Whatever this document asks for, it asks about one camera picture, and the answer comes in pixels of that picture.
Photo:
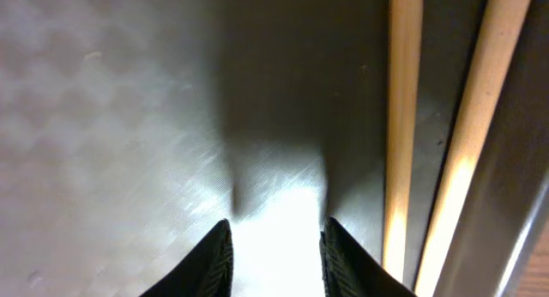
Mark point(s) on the brown serving tray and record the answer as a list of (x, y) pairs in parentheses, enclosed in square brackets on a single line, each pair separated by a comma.
[(129, 128)]

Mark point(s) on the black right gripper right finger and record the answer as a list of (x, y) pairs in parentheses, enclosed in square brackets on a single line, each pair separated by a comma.
[(350, 271)]

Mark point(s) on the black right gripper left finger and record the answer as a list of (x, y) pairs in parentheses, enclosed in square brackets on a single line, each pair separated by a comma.
[(206, 271)]

